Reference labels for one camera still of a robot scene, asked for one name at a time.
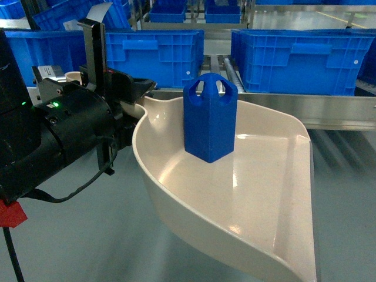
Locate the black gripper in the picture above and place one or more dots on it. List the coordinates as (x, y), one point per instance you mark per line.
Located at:
(120, 91)

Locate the blue plastic hexagonal part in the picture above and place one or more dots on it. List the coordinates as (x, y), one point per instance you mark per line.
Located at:
(209, 117)

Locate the beige plastic dustpan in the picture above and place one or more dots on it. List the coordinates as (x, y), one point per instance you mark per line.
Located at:
(251, 209)

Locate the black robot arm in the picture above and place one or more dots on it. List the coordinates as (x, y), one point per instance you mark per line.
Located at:
(38, 141)

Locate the blue crate left front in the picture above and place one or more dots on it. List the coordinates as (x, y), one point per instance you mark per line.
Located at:
(171, 58)

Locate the blue crate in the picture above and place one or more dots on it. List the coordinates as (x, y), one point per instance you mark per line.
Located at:
(171, 58)
(299, 62)

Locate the blue crate right front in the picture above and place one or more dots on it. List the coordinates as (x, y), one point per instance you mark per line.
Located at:
(299, 62)

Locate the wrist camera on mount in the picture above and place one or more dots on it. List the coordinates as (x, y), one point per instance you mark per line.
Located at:
(92, 75)

